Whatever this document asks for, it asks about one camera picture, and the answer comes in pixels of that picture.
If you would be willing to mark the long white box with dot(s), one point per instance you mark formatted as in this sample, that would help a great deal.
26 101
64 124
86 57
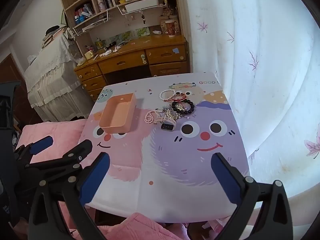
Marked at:
141 4

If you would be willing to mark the stack of books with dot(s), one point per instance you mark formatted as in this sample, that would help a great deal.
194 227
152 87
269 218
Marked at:
53 36

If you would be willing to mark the orange plastic box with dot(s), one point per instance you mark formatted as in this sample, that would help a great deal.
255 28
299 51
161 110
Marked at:
117 116

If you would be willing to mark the hanging keys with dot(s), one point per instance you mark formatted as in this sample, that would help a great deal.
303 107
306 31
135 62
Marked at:
143 18

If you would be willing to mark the silver rhinestone ornament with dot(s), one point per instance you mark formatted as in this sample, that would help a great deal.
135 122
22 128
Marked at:
170 114

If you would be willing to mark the white lace cover cloth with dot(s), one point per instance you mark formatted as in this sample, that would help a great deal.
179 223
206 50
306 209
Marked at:
50 80

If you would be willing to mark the cartoon printed tablecloth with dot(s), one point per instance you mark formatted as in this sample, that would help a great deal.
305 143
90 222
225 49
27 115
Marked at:
175 167

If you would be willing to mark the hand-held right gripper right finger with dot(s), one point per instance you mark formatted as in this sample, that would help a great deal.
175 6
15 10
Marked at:
225 177

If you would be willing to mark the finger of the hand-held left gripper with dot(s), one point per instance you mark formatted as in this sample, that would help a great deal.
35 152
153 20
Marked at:
41 144
75 155

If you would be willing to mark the red paper cup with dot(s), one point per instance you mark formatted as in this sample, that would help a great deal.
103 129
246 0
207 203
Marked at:
170 28

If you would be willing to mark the white leaf print curtain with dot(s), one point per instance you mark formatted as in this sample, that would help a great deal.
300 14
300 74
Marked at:
262 80

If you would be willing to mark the pink blanket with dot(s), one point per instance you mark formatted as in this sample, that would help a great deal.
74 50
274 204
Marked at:
57 135

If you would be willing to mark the yellow mug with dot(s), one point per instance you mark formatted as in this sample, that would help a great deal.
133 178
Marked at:
88 54

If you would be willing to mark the brown wooden door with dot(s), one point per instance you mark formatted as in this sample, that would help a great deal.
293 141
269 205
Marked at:
7 67

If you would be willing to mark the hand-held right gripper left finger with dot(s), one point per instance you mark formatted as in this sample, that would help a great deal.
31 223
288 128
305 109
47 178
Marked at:
95 177

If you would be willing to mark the wooden desk with drawers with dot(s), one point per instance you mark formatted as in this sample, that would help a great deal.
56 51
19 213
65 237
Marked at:
125 61

